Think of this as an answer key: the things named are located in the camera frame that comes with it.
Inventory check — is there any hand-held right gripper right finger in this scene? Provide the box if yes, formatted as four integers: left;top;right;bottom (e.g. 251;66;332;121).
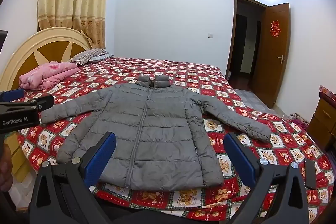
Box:
223;133;318;224

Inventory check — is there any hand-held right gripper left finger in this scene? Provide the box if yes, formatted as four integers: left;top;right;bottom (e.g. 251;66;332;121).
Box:
29;132;117;224

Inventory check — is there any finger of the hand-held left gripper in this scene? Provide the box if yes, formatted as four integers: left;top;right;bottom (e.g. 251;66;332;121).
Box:
0;94;55;112
0;88;25;103

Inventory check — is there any grey puffer jacket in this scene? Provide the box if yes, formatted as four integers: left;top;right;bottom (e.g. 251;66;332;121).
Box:
41;75;272;191

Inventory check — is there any person's left hand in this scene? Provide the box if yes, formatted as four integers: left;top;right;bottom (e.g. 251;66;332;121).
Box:
0;145;14;188

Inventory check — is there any red checked printed blanket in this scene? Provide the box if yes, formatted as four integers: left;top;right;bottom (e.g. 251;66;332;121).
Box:
17;56;335;219

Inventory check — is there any pink folded quilt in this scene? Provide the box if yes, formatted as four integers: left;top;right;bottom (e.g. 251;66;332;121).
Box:
19;61;80;90

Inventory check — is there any yellow nightstand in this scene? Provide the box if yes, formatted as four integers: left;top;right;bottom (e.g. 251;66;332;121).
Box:
2;132;32;183

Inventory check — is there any cream wooden headboard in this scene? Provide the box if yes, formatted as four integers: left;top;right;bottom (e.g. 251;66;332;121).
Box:
0;27;91;90

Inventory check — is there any striped pillow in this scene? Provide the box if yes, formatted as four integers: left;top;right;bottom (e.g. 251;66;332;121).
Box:
70;49;108;65

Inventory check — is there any pink cloth heap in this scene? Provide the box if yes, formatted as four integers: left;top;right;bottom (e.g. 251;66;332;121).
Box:
287;113;311;130

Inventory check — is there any pale floral pillow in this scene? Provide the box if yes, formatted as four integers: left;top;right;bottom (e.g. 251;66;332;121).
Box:
89;53;114;63

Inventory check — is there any brown wooden door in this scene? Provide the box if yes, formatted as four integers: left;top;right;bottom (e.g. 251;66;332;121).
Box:
252;3;290;109

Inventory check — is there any brown wooden dresser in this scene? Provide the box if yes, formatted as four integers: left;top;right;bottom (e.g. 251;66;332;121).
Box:
306;91;336;151

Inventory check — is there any pink box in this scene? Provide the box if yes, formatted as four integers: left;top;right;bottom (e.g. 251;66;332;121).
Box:
319;85;336;96

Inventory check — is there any red paper door decoration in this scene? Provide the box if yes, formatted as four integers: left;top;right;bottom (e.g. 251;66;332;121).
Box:
270;20;281;37

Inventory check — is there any dark wooden door frame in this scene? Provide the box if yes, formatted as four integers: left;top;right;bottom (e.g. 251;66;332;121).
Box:
227;0;271;109

